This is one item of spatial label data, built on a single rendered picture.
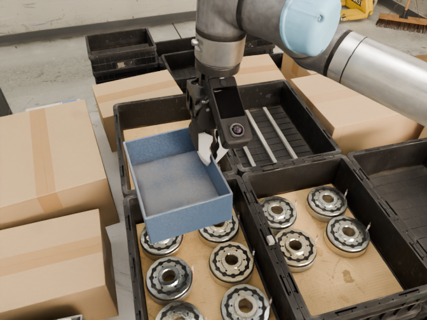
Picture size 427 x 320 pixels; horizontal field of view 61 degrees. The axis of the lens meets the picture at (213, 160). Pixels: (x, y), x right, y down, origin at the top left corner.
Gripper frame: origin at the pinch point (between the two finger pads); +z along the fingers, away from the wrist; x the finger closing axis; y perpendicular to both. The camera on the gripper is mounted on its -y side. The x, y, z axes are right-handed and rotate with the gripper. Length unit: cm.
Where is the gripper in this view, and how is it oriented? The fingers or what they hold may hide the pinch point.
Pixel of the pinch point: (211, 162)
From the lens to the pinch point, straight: 67.8
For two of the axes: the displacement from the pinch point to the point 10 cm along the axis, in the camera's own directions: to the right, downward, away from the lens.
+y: -2.9, -6.6, 6.9
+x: -9.5, 1.4, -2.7
